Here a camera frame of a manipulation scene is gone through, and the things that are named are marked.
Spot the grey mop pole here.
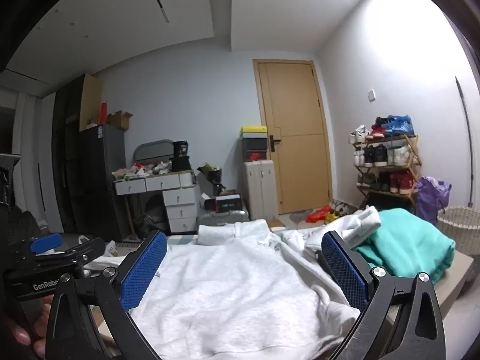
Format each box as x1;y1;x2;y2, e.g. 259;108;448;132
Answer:
455;76;474;207

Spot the white woven laundry basket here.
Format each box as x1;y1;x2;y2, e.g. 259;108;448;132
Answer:
437;205;480;248

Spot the dark grey fridge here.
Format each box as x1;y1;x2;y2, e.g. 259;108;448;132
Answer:
77;124;126;242

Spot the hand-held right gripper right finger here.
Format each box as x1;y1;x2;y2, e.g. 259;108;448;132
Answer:
321;230;447;360

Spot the white curtain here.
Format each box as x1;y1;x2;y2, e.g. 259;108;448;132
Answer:
17;94;57;229

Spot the wooden door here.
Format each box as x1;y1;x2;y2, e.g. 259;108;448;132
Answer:
253;59;334;220

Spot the purple cloth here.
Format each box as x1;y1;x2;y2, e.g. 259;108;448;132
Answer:
414;176;452;227

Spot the light grey hoodie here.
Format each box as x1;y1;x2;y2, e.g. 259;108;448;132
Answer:
84;205;382;360

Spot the grey bed frame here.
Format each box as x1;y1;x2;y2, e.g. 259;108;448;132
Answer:
437;249;474;321

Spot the white suitcase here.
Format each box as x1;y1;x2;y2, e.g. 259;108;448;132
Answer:
243;160;275;220

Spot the silver suitcase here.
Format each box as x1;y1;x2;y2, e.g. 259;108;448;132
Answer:
197;210;250;227

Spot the person's left hand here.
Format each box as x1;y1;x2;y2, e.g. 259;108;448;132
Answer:
9;295;56;359

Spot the teal sweatshirt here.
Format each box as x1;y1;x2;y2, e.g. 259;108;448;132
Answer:
354;209;457;285

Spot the black bag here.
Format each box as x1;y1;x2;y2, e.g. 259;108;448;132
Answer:
133;195;169;239

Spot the wooden shoe rack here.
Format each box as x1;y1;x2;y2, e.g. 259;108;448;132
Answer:
352;134;422;211

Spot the dark green bouquet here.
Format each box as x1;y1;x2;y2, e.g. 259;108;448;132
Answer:
197;163;223;184

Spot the black wardrobe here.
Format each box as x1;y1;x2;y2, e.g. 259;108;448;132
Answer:
52;74;104;233

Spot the open cardboard box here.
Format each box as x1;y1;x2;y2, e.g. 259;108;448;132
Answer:
107;110;134;132

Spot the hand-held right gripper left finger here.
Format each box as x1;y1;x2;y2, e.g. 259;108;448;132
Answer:
47;230;168;360

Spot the orange plastic bag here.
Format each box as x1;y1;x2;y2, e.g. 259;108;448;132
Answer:
305;206;332;224

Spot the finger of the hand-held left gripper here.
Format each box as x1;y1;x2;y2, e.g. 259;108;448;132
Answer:
35;237;106;271
31;233;63;254

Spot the white desk with drawers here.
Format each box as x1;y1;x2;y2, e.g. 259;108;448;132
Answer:
114;170;201;233

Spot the grey rounded mirror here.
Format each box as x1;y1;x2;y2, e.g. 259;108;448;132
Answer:
134;139;175;166

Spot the pile of desk clutter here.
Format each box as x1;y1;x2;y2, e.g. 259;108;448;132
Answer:
112;161;173;179

